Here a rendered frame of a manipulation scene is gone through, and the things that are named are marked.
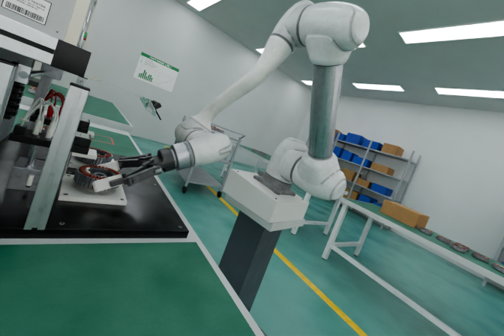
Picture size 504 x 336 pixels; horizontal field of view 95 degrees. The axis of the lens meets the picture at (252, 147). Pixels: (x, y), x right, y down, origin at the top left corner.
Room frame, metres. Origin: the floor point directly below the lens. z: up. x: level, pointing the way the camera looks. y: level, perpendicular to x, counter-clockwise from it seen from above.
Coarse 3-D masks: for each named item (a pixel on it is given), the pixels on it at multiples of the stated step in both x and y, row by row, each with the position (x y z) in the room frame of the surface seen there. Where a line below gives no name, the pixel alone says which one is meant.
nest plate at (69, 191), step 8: (64, 176) 0.63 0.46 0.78; (72, 176) 0.65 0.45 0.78; (64, 184) 0.59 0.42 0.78; (72, 184) 0.60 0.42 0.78; (64, 192) 0.55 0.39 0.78; (72, 192) 0.57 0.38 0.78; (80, 192) 0.58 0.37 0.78; (88, 192) 0.60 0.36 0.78; (96, 192) 0.61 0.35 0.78; (104, 192) 0.63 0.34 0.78; (112, 192) 0.65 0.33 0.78; (120, 192) 0.66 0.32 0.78; (64, 200) 0.54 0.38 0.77; (72, 200) 0.55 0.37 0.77; (80, 200) 0.56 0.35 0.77; (88, 200) 0.57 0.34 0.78; (96, 200) 0.58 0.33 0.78; (104, 200) 0.59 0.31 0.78; (112, 200) 0.60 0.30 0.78; (120, 200) 0.62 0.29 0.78
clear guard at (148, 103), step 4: (84, 76) 0.70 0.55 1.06; (88, 76) 0.76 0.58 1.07; (96, 80) 0.72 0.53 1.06; (100, 80) 0.86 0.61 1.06; (104, 84) 0.74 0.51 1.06; (108, 84) 0.74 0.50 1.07; (116, 88) 0.76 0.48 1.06; (120, 88) 0.76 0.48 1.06; (128, 92) 0.78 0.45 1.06; (132, 92) 0.85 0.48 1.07; (140, 96) 0.80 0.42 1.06; (144, 100) 0.94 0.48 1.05; (148, 100) 0.84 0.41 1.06; (144, 104) 1.00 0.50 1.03; (148, 104) 0.89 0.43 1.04; (152, 104) 0.83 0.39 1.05; (148, 108) 0.95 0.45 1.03; (152, 108) 0.86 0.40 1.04; (152, 112) 0.92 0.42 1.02; (156, 112) 0.85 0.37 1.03; (156, 116) 0.89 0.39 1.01
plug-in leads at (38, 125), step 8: (32, 104) 0.52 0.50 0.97; (40, 104) 0.52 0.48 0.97; (48, 104) 0.54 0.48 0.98; (40, 112) 0.53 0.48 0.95; (56, 112) 0.56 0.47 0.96; (24, 120) 0.51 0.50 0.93; (40, 120) 0.55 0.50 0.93; (56, 120) 0.56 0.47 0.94; (16, 128) 0.50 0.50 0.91; (24, 128) 0.51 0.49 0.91; (40, 128) 0.55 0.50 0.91; (48, 128) 0.53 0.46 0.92; (48, 136) 0.53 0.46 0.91
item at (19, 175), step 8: (24, 160) 0.55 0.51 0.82; (40, 160) 0.58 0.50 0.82; (16, 168) 0.51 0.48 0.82; (24, 168) 0.51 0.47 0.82; (32, 168) 0.53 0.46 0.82; (40, 168) 0.54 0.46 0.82; (16, 176) 0.51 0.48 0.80; (24, 176) 0.52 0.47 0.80; (8, 184) 0.50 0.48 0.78; (16, 184) 0.51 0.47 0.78; (24, 184) 0.52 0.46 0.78; (32, 184) 0.53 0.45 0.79
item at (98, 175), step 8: (80, 168) 0.61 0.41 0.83; (88, 168) 0.63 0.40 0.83; (96, 168) 0.66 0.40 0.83; (104, 168) 0.67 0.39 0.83; (80, 176) 0.58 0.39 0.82; (88, 176) 0.59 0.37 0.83; (96, 176) 0.60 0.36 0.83; (104, 176) 0.64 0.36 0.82; (80, 184) 0.58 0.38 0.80; (88, 184) 0.59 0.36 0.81
